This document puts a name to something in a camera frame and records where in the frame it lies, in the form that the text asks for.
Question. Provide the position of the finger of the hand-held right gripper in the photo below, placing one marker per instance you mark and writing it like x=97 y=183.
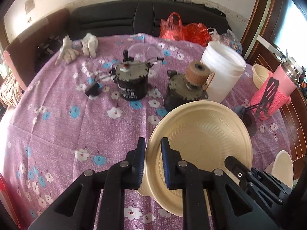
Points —
x=236 y=170

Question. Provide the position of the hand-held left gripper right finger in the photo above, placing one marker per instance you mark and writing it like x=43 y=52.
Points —
x=165 y=163

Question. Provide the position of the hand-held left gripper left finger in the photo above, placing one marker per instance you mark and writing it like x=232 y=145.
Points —
x=142 y=155

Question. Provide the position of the cream ribbed plate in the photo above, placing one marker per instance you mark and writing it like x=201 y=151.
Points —
x=203 y=129
x=146 y=191

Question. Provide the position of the large red scalloped plate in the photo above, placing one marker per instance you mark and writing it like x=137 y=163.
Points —
x=4 y=196

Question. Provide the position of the white bowl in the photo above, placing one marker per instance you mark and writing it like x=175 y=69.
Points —
x=283 y=167

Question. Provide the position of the black ladle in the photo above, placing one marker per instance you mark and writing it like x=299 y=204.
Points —
x=249 y=122

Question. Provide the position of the black cylindrical motor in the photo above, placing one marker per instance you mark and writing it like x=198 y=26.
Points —
x=132 y=81

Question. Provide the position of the pink plastic basket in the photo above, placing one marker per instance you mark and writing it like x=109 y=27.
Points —
x=275 y=105

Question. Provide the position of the grimy motor with brown roller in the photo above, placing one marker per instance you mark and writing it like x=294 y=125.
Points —
x=182 y=88

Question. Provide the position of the small black adapter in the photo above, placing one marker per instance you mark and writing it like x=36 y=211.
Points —
x=93 y=89

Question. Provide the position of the black slotted spatula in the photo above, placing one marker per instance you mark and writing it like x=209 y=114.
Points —
x=269 y=91

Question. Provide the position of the purple floral tablecloth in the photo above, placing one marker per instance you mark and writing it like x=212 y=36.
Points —
x=60 y=129

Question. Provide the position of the cream plastic basket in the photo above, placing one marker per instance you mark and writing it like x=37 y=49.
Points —
x=260 y=74

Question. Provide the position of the white plastic bucket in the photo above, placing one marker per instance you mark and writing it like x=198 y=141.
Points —
x=223 y=71

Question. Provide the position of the pink cup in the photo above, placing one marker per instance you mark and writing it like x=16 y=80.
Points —
x=285 y=81

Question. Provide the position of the clear plastic lid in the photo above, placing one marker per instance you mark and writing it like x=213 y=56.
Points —
x=144 y=50

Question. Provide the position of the glass kettle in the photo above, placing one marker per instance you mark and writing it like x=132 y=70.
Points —
x=293 y=67

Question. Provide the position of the clear printed snack bag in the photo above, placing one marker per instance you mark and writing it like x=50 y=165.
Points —
x=231 y=40

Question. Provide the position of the red plastic bag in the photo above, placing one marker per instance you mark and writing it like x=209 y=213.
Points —
x=175 y=30

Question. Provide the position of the black leather sofa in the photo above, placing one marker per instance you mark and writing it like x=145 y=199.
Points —
x=115 y=19

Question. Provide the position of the black and white sofa clutter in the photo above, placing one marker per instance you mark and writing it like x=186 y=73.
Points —
x=48 y=45

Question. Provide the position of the leaf-patterned beige blanket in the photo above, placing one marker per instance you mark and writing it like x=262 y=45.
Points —
x=9 y=91

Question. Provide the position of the wooden cabinet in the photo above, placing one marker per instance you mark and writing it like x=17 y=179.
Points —
x=263 y=16

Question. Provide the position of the brown armchair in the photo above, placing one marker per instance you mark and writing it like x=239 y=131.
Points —
x=28 y=36

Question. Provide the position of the wall plaque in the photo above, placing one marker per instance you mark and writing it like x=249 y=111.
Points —
x=30 y=4

